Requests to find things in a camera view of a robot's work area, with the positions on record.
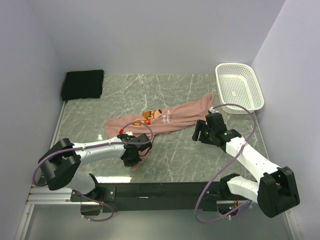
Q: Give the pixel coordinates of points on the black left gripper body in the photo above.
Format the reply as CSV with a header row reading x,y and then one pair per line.
x,y
134,160

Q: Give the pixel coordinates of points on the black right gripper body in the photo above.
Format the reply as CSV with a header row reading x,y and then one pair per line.
x,y
207,135

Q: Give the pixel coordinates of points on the pink graphic t-shirt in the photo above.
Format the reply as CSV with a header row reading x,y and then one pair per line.
x,y
162,120

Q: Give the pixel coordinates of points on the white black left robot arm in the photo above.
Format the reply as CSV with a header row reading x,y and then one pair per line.
x,y
59,166

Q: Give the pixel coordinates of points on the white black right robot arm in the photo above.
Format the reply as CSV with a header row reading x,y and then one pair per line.
x,y
274,188

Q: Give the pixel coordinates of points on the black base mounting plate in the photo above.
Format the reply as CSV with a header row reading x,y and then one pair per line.
x,y
164,196

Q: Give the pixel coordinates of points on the white perforated plastic basket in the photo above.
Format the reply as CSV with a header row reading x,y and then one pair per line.
x,y
237,84

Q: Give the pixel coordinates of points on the folded black t-shirt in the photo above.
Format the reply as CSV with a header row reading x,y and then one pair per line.
x,y
82,85

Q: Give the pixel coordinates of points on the aluminium extrusion rail frame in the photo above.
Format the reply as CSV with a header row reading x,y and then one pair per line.
x,y
90,208

